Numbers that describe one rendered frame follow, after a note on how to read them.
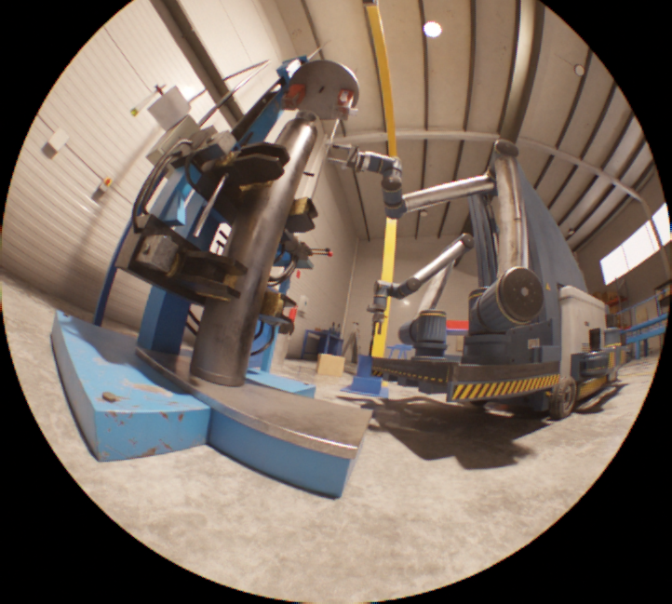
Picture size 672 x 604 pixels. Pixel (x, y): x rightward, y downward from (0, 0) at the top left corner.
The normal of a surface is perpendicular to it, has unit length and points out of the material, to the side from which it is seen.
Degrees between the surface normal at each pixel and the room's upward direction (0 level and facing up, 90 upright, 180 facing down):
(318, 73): 180
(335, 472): 90
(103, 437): 90
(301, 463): 90
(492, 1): 173
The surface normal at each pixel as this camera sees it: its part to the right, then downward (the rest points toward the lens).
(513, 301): -0.36, -0.36
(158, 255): 0.96, 0.07
